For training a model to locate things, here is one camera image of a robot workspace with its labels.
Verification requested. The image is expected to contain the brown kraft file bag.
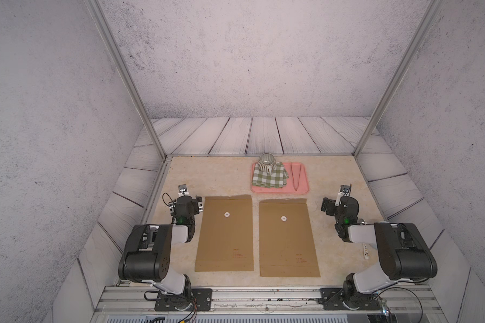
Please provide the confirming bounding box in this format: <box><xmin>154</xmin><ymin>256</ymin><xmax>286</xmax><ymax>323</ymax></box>
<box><xmin>195</xmin><ymin>195</ymin><xmax>254</xmax><ymax>272</ymax></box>

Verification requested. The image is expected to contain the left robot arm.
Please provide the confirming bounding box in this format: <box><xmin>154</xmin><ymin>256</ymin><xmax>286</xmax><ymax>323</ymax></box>
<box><xmin>118</xmin><ymin>184</ymin><xmax>203</xmax><ymax>300</ymax></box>

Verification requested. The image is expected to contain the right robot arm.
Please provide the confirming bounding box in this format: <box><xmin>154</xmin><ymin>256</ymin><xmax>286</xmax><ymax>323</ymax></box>
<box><xmin>321</xmin><ymin>196</ymin><xmax>438</xmax><ymax>310</ymax></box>

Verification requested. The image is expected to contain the metal spoon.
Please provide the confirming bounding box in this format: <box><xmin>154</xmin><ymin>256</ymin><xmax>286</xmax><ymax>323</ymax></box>
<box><xmin>359</xmin><ymin>219</ymin><xmax>369</xmax><ymax>260</ymax></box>

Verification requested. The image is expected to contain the pink plastic tray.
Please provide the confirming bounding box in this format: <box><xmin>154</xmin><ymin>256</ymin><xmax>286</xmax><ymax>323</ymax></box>
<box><xmin>251</xmin><ymin>162</ymin><xmax>309</xmax><ymax>195</ymax></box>

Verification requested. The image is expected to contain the green checkered cloth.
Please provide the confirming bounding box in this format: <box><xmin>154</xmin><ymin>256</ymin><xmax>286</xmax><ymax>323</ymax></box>
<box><xmin>252</xmin><ymin>162</ymin><xmax>289</xmax><ymax>188</ymax></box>

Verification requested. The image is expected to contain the striped grey-green bowl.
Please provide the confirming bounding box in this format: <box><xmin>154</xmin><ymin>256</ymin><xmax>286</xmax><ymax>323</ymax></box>
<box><xmin>257</xmin><ymin>153</ymin><xmax>276</xmax><ymax>173</ymax></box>

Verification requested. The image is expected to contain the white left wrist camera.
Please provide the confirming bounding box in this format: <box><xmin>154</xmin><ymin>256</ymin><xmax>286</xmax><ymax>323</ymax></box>
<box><xmin>179</xmin><ymin>184</ymin><xmax>189</xmax><ymax>196</ymax></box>

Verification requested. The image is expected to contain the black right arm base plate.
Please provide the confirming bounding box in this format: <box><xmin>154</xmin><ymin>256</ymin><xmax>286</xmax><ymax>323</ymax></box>
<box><xmin>317</xmin><ymin>288</ymin><xmax>382</xmax><ymax>311</ymax></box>

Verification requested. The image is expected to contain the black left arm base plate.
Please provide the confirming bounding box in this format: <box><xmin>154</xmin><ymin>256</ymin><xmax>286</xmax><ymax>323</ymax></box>
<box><xmin>154</xmin><ymin>288</ymin><xmax>213</xmax><ymax>312</ymax></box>

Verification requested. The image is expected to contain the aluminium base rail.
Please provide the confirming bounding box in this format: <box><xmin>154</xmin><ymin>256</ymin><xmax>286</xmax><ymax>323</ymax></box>
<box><xmin>91</xmin><ymin>285</ymin><xmax>447</xmax><ymax>322</ymax></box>

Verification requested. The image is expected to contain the aluminium frame post left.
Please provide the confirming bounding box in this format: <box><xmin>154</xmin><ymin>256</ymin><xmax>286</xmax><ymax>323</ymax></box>
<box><xmin>85</xmin><ymin>0</ymin><xmax>167</xmax><ymax>160</ymax></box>

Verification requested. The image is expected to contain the aluminium frame post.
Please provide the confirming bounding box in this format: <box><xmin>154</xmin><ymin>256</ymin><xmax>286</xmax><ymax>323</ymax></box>
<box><xmin>85</xmin><ymin>0</ymin><xmax>167</xmax><ymax>160</ymax></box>
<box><xmin>352</xmin><ymin>0</ymin><xmax>444</xmax><ymax>159</ymax></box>

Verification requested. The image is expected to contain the aluminium frame post right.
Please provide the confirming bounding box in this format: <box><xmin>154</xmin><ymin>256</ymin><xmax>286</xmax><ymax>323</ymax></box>
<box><xmin>352</xmin><ymin>0</ymin><xmax>444</xmax><ymax>159</ymax></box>

